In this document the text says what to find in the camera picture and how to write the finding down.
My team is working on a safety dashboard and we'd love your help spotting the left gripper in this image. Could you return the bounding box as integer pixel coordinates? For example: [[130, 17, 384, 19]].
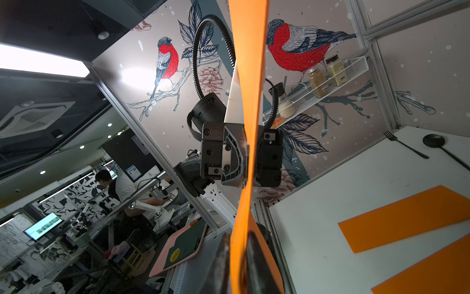
[[200, 122, 283, 187]]

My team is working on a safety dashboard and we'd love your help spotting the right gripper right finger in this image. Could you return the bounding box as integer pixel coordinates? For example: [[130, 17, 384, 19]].
[[246, 231, 282, 294]]

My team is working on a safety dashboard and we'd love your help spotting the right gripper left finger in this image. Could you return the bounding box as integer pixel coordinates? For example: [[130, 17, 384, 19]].
[[199, 233, 230, 294]]

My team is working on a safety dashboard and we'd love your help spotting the orange paper sheet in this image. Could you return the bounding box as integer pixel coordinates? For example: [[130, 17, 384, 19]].
[[339, 185, 470, 253], [371, 235, 470, 294], [230, 1, 284, 294]]

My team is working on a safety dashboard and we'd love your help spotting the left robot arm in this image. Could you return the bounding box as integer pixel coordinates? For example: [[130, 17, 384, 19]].
[[174, 93, 283, 197]]

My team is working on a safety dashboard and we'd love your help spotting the small red packet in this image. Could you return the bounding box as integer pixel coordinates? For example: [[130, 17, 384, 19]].
[[271, 117, 285, 129]]

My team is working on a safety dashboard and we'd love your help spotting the black lid rice jar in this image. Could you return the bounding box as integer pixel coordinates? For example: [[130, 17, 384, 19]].
[[274, 83, 296, 119]]

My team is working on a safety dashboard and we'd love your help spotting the brown spice jar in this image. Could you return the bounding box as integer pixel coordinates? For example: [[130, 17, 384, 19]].
[[308, 65, 329, 98]]

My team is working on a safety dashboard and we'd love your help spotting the tan spice jar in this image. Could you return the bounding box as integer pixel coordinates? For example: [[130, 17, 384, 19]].
[[326, 55, 348, 86]]

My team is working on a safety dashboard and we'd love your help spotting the seated person white shirt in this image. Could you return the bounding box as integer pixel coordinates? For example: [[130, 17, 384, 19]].
[[95, 170, 168, 235]]

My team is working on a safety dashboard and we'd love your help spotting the black fork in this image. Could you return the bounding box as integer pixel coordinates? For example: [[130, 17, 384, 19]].
[[383, 131, 430, 159]]

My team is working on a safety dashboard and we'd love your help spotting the black spoon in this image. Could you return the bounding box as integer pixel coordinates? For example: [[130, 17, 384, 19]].
[[422, 134, 470, 170]]

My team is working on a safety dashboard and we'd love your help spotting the black computer monitor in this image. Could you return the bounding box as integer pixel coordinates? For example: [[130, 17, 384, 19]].
[[23, 213, 63, 241]]

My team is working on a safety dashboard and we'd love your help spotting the clear acrylic wall shelf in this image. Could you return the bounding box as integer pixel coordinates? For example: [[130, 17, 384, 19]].
[[272, 55, 368, 128]]

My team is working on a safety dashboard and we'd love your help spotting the left black corrugated cable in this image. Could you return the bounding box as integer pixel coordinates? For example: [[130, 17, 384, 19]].
[[191, 14, 280, 130]]

